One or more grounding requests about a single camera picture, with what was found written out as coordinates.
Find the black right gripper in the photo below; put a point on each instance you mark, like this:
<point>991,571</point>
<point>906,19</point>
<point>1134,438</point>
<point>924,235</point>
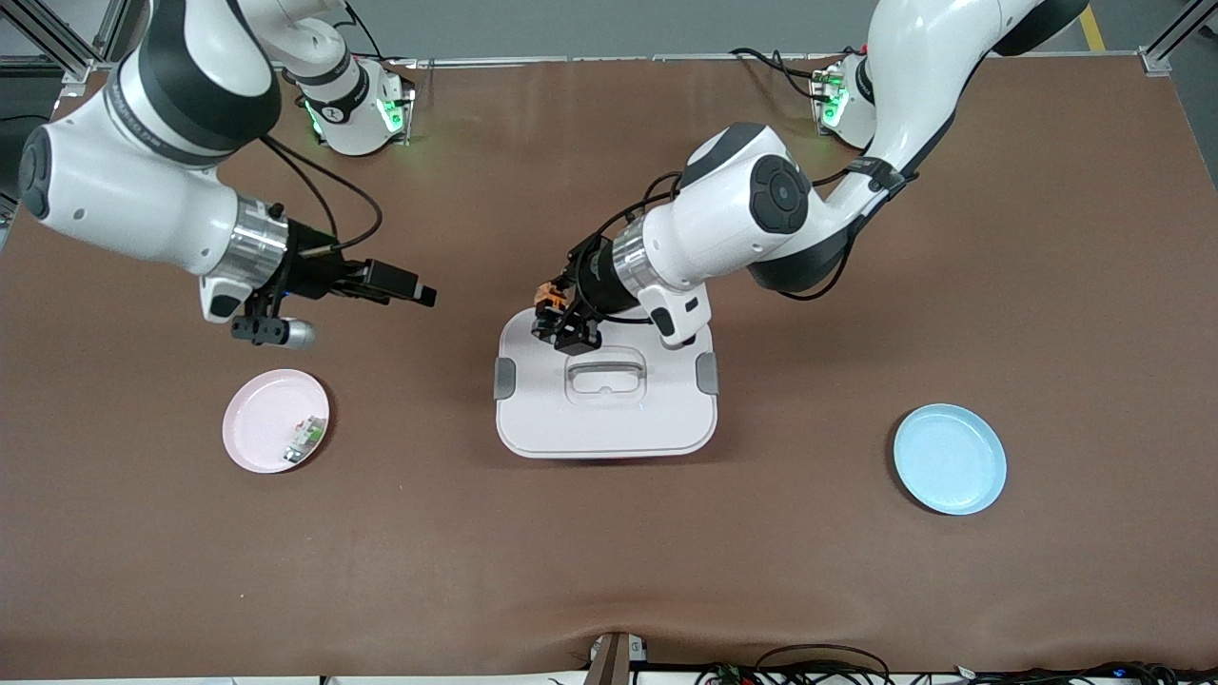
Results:
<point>312,269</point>

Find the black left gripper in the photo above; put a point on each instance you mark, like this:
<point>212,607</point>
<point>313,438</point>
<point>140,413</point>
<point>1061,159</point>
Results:
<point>594,283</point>

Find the orange and black switch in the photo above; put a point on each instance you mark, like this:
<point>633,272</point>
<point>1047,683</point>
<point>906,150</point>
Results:
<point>547,293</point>

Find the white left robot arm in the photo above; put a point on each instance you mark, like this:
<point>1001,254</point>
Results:
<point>761,219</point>

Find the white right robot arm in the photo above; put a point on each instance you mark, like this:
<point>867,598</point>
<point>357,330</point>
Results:
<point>124,181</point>

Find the white lidded storage box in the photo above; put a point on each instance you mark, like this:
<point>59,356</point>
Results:
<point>609,419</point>

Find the green and white small component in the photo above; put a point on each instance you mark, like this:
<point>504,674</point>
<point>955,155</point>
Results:
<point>304,440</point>

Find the pink round plate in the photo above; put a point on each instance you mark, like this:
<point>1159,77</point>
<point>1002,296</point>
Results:
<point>262,419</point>

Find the light blue round plate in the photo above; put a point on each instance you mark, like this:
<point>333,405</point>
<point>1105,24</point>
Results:
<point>950,459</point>

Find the camera stand post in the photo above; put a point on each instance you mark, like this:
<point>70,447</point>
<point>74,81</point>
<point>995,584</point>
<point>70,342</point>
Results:
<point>609,661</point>

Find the aluminium frame post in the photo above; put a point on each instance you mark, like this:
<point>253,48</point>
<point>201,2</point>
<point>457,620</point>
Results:
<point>1156,62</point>
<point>52,43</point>

